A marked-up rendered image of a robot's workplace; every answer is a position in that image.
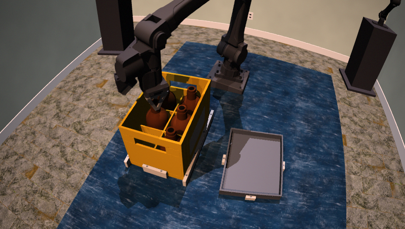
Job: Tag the orange divided crate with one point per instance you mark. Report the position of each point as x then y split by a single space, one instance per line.
143 143

